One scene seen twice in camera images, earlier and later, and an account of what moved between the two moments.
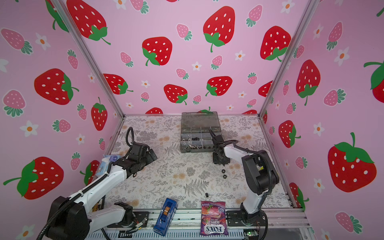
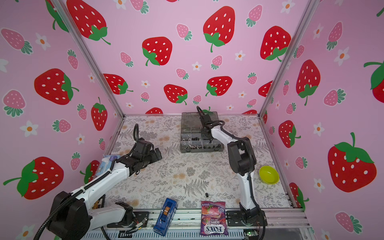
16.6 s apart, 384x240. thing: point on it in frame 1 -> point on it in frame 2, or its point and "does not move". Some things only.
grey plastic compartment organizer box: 195,135 does not move
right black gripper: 215,159 -> 202,132
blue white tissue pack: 103,167 does not move
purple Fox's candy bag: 213,218 does not move
